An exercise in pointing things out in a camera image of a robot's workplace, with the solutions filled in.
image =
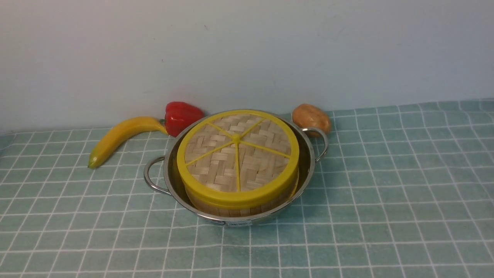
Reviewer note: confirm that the red bell pepper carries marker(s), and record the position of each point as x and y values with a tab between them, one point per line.
179	116

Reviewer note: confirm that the stainless steel pot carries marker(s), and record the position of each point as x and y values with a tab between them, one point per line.
161	174

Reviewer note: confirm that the bamboo steamer basket yellow rim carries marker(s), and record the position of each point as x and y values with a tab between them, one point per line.
235	209

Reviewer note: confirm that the brown potato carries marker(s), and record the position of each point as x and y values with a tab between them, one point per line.
309	116

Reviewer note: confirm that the green checkered tablecloth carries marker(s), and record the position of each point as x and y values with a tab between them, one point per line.
403	192

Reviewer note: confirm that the woven bamboo steamer lid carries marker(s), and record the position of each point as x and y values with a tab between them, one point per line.
250	152

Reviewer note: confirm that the yellow banana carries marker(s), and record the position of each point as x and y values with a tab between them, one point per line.
120	133

